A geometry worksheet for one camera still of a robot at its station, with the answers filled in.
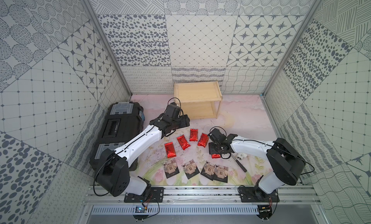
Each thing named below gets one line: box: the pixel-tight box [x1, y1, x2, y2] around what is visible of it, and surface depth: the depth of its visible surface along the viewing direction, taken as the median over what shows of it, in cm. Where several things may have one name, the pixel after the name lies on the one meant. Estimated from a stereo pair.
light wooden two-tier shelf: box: [173, 79, 223, 120], surface depth 95 cm
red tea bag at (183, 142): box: [176, 134, 191, 151], surface depth 92 cm
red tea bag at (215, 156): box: [211, 153, 221, 159], surface depth 88 cm
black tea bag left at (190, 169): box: [181, 159, 200, 180], surface depth 84 cm
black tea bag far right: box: [213, 164, 229, 183], surface depth 83 cm
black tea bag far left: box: [162, 158, 180, 179], surface depth 85 cm
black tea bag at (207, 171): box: [200, 160, 215, 181], surface depth 83 cm
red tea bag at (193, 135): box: [189, 128, 199, 142], surface depth 97 cm
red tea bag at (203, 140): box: [197, 132, 209, 148], surface depth 93 cm
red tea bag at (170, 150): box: [164, 141, 177, 159], surface depth 90 cm
